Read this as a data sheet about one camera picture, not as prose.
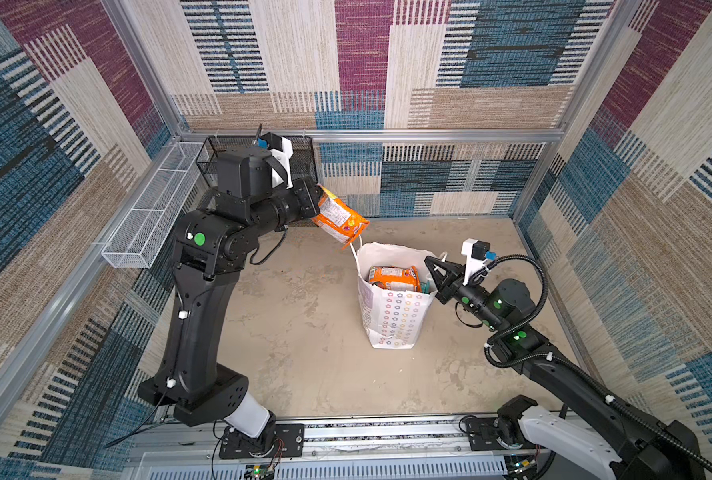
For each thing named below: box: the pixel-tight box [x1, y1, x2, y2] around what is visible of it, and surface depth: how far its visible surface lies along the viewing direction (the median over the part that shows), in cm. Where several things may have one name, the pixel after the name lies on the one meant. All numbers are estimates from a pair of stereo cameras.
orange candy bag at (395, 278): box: [368, 265, 421, 292], surface depth 85 cm
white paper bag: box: [356, 242, 437, 350], surface depth 81 cm
